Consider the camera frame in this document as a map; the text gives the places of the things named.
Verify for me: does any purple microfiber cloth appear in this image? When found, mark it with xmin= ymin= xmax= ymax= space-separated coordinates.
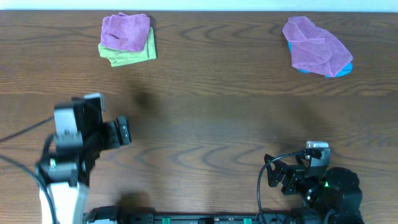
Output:
xmin=100 ymin=13 xmax=150 ymax=52

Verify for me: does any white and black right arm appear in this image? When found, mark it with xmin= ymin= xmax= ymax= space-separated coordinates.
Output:
xmin=257 ymin=149 xmax=364 ymax=223

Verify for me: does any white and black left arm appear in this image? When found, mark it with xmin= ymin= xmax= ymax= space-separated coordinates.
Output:
xmin=36 ymin=115 xmax=131 ymax=224

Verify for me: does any green folded cloth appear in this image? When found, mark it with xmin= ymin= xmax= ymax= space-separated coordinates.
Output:
xmin=98 ymin=27 xmax=157 ymax=67

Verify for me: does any blue cloth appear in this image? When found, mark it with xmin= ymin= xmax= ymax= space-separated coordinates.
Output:
xmin=287 ymin=41 xmax=353 ymax=78

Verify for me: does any crumpled purple cloth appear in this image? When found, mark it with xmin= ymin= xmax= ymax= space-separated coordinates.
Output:
xmin=282 ymin=16 xmax=353 ymax=77

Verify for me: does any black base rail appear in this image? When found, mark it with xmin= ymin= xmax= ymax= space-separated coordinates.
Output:
xmin=82 ymin=205 xmax=299 ymax=224

